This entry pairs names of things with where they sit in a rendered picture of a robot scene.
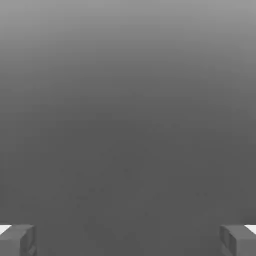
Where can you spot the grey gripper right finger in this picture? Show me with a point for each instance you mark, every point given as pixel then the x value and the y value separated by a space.
pixel 242 242

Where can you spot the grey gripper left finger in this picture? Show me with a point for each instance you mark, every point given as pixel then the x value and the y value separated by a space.
pixel 14 241

